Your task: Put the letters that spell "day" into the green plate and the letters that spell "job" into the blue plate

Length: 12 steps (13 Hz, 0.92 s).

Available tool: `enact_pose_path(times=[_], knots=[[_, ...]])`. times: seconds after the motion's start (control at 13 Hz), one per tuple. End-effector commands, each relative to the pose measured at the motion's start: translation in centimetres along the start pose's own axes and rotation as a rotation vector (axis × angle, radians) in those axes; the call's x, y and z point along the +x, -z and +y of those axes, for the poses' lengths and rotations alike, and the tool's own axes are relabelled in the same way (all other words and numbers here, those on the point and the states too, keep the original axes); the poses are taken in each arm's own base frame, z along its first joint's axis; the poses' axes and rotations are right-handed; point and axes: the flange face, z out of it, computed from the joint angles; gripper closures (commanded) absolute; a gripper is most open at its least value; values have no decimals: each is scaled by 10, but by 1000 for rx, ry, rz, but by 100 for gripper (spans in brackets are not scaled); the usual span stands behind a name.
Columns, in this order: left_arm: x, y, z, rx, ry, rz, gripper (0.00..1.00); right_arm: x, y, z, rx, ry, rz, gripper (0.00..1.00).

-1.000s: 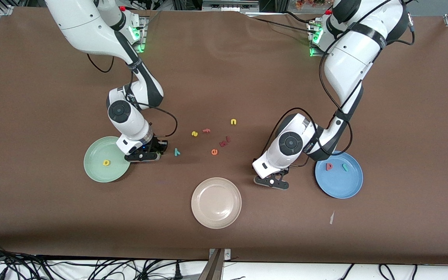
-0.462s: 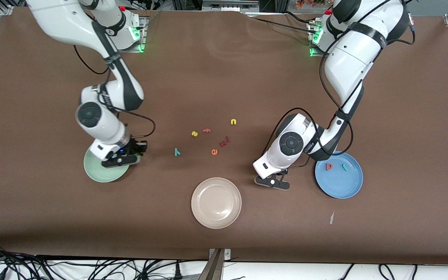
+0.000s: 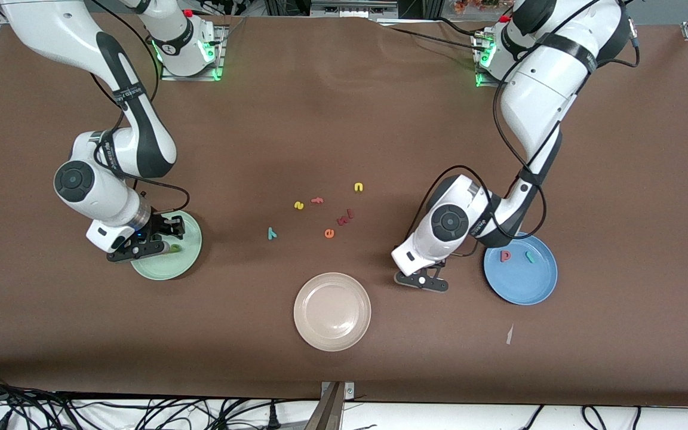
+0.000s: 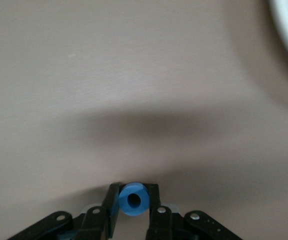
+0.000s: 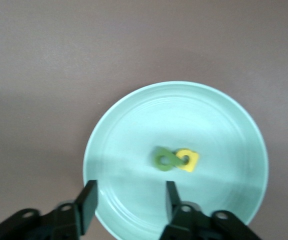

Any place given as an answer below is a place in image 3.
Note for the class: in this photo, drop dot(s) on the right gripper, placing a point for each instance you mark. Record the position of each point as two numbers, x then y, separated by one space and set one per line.
159 226

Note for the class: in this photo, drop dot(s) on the pink foam letter p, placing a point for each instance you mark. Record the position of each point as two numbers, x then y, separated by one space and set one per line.
501 255

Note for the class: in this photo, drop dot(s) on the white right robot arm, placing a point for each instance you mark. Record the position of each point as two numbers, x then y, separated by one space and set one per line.
51 24

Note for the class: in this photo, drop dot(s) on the green plate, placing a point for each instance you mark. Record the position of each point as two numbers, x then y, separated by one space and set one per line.
183 263

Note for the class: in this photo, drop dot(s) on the beige plate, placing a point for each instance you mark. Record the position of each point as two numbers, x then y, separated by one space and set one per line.
332 312

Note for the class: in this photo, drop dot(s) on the blue plate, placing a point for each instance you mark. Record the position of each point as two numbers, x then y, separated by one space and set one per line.
520 283

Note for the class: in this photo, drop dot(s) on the small grey paper scrap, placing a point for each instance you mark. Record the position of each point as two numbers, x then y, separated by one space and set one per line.
509 335

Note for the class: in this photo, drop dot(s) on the brown paper table cover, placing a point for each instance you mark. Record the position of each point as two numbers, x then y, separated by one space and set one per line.
344 119

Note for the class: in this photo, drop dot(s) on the black power plug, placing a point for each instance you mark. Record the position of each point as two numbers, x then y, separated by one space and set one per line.
273 418

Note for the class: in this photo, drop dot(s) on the orange artificial flowers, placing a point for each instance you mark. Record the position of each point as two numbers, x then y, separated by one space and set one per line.
469 6

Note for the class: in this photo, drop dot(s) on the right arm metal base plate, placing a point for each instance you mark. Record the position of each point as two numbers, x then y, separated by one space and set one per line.
220 65

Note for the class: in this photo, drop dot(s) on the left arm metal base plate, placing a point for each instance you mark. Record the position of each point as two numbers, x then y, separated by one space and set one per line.
484 83

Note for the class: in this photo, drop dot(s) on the metal clamp post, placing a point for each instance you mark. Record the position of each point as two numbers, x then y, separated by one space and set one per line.
329 412

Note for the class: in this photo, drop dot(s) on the aluminium frame structure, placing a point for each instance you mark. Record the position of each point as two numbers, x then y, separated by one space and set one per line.
350 7

